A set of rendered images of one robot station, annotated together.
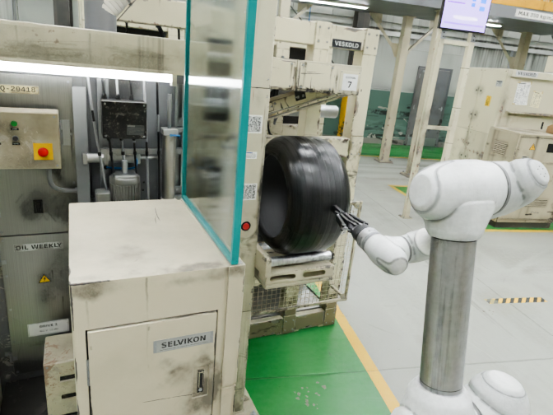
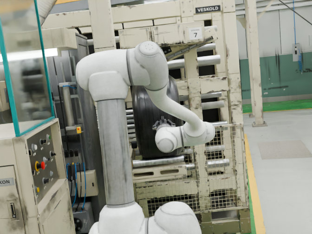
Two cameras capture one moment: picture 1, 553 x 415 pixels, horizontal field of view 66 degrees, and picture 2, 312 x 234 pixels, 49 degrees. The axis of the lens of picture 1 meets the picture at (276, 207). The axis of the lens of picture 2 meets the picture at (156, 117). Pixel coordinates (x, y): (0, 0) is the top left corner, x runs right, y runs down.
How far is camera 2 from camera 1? 115 cm
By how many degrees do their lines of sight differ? 28
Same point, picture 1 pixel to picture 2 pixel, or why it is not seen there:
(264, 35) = (102, 15)
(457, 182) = (86, 62)
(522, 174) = (134, 51)
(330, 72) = (177, 29)
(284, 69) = (141, 34)
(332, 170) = not seen: hidden behind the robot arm
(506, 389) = (167, 209)
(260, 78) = (105, 41)
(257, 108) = not seen: hidden behind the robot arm
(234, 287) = (20, 151)
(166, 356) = not seen: outside the picture
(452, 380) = (113, 196)
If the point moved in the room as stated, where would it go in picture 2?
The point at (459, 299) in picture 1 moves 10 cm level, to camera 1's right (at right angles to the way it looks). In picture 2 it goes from (107, 138) to (132, 138)
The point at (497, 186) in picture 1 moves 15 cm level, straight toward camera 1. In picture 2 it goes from (116, 61) to (75, 65)
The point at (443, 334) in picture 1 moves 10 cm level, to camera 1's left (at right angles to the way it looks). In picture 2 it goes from (104, 164) to (81, 163)
